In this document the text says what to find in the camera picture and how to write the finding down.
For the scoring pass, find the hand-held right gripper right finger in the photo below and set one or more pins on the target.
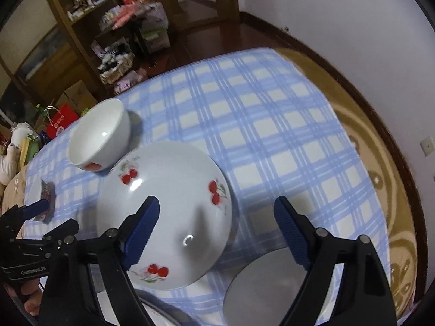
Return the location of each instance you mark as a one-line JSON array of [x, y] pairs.
[[292, 234]]

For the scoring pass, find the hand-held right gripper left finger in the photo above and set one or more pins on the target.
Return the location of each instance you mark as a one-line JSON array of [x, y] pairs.
[[142, 234]]

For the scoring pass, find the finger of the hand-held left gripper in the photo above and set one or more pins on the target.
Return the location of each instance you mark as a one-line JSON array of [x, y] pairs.
[[63, 228], [37, 207]]

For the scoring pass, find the blue red patterned bowl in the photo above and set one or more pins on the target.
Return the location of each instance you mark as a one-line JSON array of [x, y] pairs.
[[47, 193]]

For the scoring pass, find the white bowl with cartoon print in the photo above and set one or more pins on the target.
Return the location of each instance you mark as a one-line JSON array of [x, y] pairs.
[[98, 132]]

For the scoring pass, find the person's left hand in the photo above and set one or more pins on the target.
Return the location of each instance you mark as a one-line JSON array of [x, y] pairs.
[[32, 295]]

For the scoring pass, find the yellow green cushion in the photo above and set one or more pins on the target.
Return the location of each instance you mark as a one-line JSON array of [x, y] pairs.
[[32, 149]]

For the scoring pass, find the pink doll with white hair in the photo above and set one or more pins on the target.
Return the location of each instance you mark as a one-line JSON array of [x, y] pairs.
[[22, 129]]

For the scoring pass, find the red paper bag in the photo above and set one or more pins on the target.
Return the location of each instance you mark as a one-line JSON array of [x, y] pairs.
[[63, 122]]

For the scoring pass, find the green bottle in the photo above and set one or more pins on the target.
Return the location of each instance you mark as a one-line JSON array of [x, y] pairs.
[[41, 110]]

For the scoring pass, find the cardboard box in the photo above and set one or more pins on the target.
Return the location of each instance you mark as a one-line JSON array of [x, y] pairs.
[[80, 95]]

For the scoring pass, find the blue checked cloth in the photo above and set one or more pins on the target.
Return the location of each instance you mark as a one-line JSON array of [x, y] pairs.
[[255, 108]]

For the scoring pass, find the wooden wardrobe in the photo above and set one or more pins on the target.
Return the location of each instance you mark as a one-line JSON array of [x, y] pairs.
[[34, 57]]

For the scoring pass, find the pink packets on floor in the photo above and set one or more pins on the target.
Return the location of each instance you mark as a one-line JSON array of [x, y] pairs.
[[125, 83]]

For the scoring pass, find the wicker basket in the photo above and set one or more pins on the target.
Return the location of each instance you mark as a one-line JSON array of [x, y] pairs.
[[117, 71]]

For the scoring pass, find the black white plush toy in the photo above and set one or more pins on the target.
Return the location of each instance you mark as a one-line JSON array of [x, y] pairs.
[[114, 52]]

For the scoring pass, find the wooden corner shelf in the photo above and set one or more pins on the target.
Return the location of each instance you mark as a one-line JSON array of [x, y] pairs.
[[64, 27]]

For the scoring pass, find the small black folding table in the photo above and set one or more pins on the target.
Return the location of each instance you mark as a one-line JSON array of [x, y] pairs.
[[139, 40]]

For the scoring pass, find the clear plastic storage box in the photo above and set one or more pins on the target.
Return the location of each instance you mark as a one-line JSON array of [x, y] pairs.
[[154, 39]]

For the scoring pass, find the pile of pink packets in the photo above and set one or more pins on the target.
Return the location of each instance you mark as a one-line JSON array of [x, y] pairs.
[[129, 17]]

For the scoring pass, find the beige wall socket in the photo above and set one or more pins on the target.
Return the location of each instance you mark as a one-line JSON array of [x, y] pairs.
[[427, 146]]

